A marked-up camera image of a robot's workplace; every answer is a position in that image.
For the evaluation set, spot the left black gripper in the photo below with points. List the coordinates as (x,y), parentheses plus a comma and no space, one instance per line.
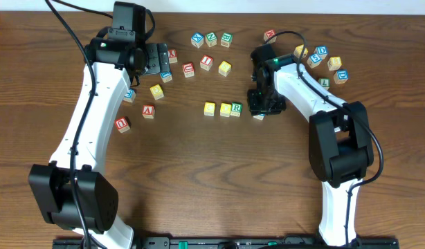
(157,58)

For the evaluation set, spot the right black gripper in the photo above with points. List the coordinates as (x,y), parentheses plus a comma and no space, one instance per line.
(264,102)

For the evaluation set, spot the blue L block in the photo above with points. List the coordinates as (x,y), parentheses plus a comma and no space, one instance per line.
(259,117)

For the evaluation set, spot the green R block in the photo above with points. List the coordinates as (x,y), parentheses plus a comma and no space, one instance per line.
(236,109)

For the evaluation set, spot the yellow O block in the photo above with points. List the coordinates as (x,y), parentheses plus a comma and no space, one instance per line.
(225,109)

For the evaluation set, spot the yellow C block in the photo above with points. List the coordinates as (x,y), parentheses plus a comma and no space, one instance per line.
(209,109)

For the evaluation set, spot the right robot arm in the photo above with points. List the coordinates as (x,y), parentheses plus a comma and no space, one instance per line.
(340,148)

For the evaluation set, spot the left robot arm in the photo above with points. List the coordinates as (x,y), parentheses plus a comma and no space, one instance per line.
(71,191)

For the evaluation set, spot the red Y block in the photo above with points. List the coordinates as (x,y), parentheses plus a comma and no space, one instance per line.
(172,56)

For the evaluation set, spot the blue P block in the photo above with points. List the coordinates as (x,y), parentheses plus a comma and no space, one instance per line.
(166,77)

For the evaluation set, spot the red U block upper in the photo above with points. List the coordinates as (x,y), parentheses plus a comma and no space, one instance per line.
(188,70)

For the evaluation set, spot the red u block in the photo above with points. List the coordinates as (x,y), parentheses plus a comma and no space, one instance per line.
(188,70)
(122,124)

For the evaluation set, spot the yellow block left lower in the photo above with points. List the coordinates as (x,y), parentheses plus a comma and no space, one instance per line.
(157,91)

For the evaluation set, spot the blue T block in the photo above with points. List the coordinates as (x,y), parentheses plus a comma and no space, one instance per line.
(130,96)

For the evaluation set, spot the red I block left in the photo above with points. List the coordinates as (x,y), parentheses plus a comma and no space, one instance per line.
(206,62)

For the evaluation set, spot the yellow block centre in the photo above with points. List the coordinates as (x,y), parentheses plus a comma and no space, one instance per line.
(225,68)

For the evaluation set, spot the green N block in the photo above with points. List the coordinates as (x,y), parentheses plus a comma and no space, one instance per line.
(211,39)

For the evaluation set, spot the red A block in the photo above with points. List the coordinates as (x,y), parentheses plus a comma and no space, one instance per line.
(148,111)

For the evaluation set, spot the yellow block right upper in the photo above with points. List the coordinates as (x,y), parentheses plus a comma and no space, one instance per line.
(300,51)

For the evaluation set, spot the green L block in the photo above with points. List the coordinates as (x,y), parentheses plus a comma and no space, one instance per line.
(324,82)

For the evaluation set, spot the blue S block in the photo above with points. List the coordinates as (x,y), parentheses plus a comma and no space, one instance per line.
(314,60)

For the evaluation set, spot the red M block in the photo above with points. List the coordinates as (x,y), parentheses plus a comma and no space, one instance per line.
(269,36)

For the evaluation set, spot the green B block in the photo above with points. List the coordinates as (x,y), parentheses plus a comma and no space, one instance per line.
(226,39)

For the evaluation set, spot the blue D block upper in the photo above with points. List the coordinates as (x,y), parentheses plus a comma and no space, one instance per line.
(321,51)

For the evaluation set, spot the blue d block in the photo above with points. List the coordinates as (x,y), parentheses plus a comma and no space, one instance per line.
(321,51)
(341,77)

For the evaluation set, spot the red U block lower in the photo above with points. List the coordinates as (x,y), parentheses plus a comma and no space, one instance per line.
(122,124)

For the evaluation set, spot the yellow block far right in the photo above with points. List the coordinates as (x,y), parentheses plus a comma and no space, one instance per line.
(334,63)

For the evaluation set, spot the blue D block lower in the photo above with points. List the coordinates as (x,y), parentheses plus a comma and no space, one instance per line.
(341,77)

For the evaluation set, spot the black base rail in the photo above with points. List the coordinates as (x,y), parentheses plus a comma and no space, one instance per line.
(293,241)

